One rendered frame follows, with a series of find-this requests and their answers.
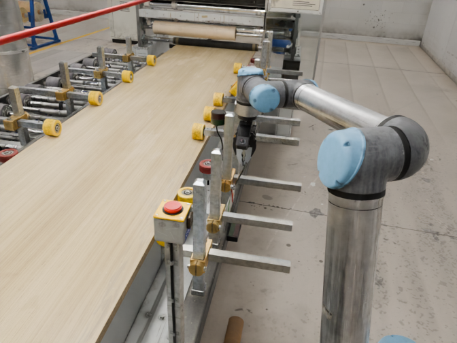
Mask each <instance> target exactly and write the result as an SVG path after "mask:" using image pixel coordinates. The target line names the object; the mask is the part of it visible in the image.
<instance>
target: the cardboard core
mask: <svg viewBox="0 0 457 343"><path fill-rule="evenodd" d="M242 331H243V319H242V318H240V317H238V316H232V317H230V318H229V320H228V326H227V329H226V335H225V339H224V343H240V342H241V335H242Z"/></svg>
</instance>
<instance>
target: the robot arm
mask: <svg viewBox="0 0 457 343"><path fill-rule="evenodd" d="M263 76H264V73H263V70H262V69H259V68H255V67H244V68H241V69H239V71H238V75H237V98H236V103H235V105H236V110H235V111H236V113H237V114H238V118H239V119H241V120H240V121H239V125H238V128H237V132H236V133H235V135H236V137H234V138H233V150H234V152H235V155H236V157H237V159H238V161H239V162H240V164H241V165H242V166H244V164H245V162H247V163H248V161H249V160H250V159H251V157H252V155H253V154H254V152H255V150H256V140H255V139H256V128H257V125H253V120H256V118H257V116H258V115H259V114H260V112H262V113H267V112H272V111H273V110H274V109H275V108H291V107H296V108H298V109H300V110H302V111H304V112H306V113H308V114H310V115H311V116H313V117H315V118H317V119H318V120H320V121H322V122H324V123H325V124H327V125H329V126H330V127H332V128H334V129H336V130H337V131H333V132H332V133H330V134H329V135H328V136H327V137H326V138H325V139H324V141H323V142H322V144H321V147H320V149H319V153H318V162H317V166H318V171H319V172H320V173H319V177H320V180H321V182H322V183H323V185H324V186H326V187H327V191H328V210H327V222H326V245H325V257H324V280H323V292H322V314H321V326H320V343H369V335H370V328H371V315H372V308H373V295H374V288H375V275H376V268H377V256H378V248H379V235H380V229H381V221H382V208H383V201H384V197H385V195H386V183H387V182H392V181H397V180H403V179H406V178H408V177H410V176H413V175H414V174H415V173H416V172H418V171H419V170H420V169H421V168H422V167H423V166H424V164H425V162H426V160H427V158H428V155H429V150H430V144H429V139H428V136H427V134H426V132H425V130H424V129H423V128H422V127H421V126H420V125H419V124H418V123H417V122H416V121H414V120H412V119H410V118H408V117H405V116H402V115H391V116H389V117H387V116H384V115H383V114H380V113H377V112H375V111H373V110H370V109H368V108H365V107H363V106H361V105H358V104H357V103H354V102H351V101H349V100H347V99H344V98H342V97H339V96H337V95H334V94H332V93H330V92H328V91H325V90H323V89H321V88H319V87H318V85H317V83H316V82H315V81H314V80H309V79H303V80H277V81H266V80H264V79H263ZM243 150H245V154H246V155H245V157H244V159H245V160H244V161H243V154H242V152H243ZM378 343H416V342H415V341H413V340H411V339H409V338H407V337H405V336H400V335H391V336H390V335H388V336H384V337H383V338H382V339H381V340H380V341H379V342H378Z"/></svg>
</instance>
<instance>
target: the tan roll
mask: <svg viewBox="0 0 457 343"><path fill-rule="evenodd" d="M144 28H145V29H153V32H154V34H159V35H174V36H183V37H199V38H207V39H223V40H232V41H235V40H236V37H237V36H243V37H259V38H263V35H262V34H258V33H242V32H236V27H228V26H219V25H210V24H193V23H184V22H167V21H158V20H155V21H154V22H153V25H148V24H145V25H144Z"/></svg>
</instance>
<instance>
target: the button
mask: <svg viewBox="0 0 457 343"><path fill-rule="evenodd" d="M181 209H182V205H181V203H180V202H178V201H168V202H167V203H166V204H165V205H164V210H165V211H166V212H168V213H172V214H174V213H177V212H179V211H180V210H181Z"/></svg>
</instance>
